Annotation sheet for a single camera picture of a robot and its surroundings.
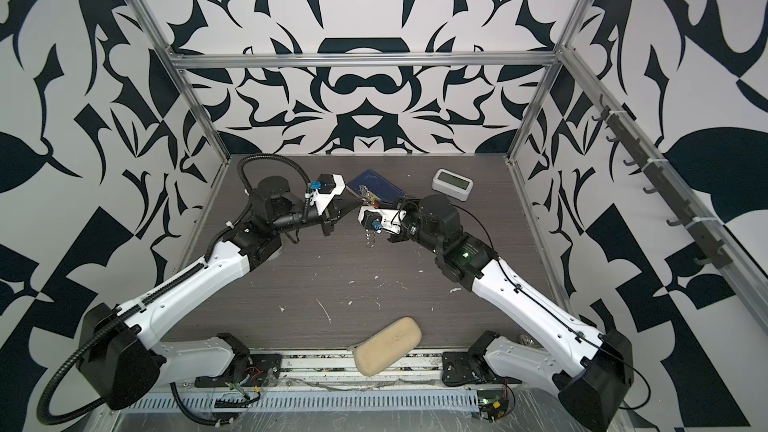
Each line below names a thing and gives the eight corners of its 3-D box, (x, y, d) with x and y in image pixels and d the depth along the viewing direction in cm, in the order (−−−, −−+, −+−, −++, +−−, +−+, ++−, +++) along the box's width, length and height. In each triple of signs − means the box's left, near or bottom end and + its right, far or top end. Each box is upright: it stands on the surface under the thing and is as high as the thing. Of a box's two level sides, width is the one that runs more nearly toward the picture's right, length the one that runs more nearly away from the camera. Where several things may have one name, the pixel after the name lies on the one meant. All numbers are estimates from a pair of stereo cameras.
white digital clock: (428, 188, 113) (430, 180, 109) (436, 174, 117) (438, 166, 113) (466, 203, 108) (469, 195, 105) (472, 188, 113) (475, 180, 109)
